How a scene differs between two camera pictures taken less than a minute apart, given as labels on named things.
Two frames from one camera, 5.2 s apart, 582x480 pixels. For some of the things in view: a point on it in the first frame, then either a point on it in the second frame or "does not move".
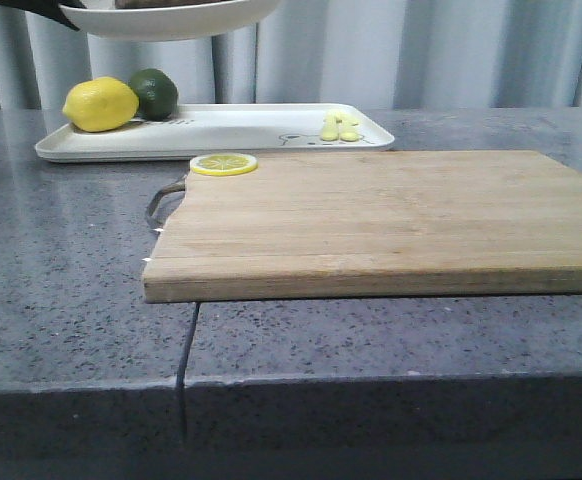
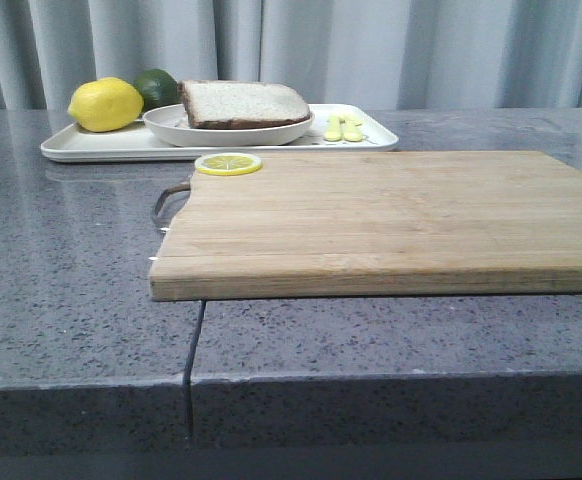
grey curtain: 397,53 does not move
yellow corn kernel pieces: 340,125 does not move
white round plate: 161,18 → 170,124
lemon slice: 223,164 does not move
